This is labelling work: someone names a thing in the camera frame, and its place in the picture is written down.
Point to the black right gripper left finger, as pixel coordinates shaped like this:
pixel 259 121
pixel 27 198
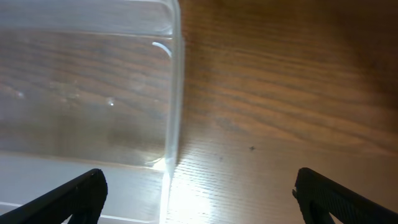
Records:
pixel 80 200

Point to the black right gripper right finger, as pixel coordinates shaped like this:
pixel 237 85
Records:
pixel 320 199

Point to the clear plastic storage container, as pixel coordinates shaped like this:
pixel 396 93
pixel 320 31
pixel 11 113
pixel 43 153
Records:
pixel 91 84

